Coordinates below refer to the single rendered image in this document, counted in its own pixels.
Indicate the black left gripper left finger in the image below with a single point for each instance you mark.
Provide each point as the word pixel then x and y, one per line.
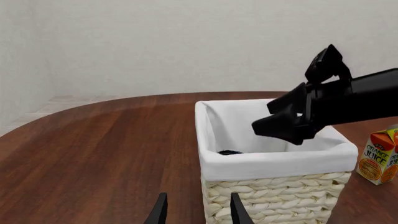
pixel 159 212

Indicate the woven basket with white lining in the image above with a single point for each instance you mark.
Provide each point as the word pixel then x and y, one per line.
pixel 273 163

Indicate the dark round tin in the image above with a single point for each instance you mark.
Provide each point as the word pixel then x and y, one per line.
pixel 229 152

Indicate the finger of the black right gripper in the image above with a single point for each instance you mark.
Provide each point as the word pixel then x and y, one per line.
pixel 276 128
pixel 287 100

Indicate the orange juice carton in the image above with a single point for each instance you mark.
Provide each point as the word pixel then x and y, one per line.
pixel 377 158

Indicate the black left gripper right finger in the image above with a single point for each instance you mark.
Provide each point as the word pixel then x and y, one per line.
pixel 238 213

